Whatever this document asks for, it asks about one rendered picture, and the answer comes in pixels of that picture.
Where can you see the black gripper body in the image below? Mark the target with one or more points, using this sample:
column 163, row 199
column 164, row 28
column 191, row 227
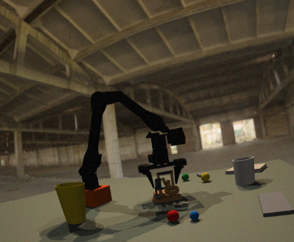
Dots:
column 160, row 157

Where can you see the yellow ball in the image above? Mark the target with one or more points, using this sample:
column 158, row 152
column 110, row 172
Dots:
column 205, row 177

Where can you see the green ball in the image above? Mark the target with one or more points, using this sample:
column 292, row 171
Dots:
column 185, row 177

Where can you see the blue ball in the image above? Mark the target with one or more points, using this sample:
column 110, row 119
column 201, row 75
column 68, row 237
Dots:
column 194, row 215

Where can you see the grey open cylinder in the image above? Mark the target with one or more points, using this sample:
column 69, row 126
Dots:
column 244, row 170

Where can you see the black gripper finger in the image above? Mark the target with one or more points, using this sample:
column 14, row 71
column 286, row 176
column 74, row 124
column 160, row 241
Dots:
column 149, row 175
column 177, row 172

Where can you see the olive yellow cup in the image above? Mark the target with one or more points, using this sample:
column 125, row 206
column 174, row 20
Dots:
column 72, row 199

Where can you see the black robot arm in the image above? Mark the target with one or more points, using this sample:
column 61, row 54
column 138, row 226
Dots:
column 99, row 102

